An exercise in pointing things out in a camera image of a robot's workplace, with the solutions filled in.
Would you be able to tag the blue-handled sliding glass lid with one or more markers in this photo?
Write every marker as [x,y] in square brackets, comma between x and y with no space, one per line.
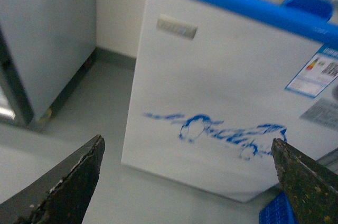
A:
[324,9]

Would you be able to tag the silver brand badge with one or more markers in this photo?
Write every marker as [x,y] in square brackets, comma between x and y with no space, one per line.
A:
[176,27]

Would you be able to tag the grey instruction sticker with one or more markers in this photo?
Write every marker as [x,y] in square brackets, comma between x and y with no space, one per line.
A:
[323,112]

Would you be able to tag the white cabinet on left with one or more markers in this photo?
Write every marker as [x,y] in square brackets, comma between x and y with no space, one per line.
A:
[43,45]

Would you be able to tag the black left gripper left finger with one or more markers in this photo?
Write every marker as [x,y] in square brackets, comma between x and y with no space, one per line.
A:
[61,195]

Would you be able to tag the white blue chest freezer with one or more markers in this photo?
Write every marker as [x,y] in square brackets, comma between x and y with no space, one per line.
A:
[204,112]

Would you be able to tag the energy label sticker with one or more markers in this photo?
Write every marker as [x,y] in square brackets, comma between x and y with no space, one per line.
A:
[317,74]

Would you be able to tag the blue plastic shopping basket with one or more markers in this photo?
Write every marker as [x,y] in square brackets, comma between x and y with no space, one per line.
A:
[277,211]

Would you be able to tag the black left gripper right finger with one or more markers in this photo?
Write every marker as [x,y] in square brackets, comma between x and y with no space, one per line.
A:
[310,188]

